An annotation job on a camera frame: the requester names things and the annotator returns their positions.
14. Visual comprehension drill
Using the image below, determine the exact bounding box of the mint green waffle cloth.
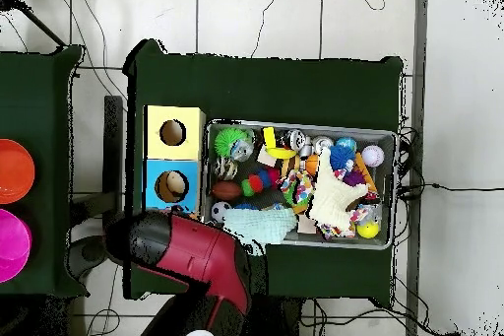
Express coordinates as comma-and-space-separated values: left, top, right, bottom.
222, 206, 299, 257

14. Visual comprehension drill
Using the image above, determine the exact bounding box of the cream yellow waffle cloth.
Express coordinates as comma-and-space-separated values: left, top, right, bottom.
306, 146, 369, 234

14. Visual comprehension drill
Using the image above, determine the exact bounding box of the blue fuzzy ball with eyes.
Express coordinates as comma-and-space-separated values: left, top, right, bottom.
329, 145, 357, 173

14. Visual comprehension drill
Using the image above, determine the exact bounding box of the wooden box with three holes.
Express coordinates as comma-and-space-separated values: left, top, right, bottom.
141, 104, 208, 218

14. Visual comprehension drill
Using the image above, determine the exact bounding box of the orange green spiky ball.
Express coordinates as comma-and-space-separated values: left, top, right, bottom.
241, 171, 266, 197

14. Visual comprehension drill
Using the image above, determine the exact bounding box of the yellow plastic block toy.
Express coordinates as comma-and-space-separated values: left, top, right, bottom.
262, 125, 298, 161

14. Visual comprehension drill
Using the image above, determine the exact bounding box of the brown toy football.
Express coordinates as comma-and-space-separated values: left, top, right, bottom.
211, 180, 242, 202

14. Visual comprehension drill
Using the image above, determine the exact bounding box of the small black white soccer ball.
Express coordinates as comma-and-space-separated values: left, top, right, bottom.
211, 201, 233, 224

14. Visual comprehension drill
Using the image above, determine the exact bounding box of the dark green table cloth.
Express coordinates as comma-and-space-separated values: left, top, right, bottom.
0, 43, 84, 297
124, 38, 407, 301

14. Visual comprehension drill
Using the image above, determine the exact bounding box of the white baseball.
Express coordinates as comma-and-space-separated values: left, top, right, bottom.
361, 144, 387, 168

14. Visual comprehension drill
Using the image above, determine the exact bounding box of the yellow ball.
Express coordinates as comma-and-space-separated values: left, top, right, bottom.
355, 221, 381, 240

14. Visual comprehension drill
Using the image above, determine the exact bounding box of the orange plate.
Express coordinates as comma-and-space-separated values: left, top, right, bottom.
0, 138, 36, 205

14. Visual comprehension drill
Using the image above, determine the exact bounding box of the magenta plate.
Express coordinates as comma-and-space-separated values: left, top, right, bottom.
0, 208, 32, 284

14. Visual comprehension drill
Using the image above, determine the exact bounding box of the shallow wire mesh bin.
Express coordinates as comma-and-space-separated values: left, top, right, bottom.
203, 118, 398, 250

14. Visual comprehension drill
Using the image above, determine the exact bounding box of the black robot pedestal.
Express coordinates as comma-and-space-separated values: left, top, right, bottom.
263, 296, 316, 336

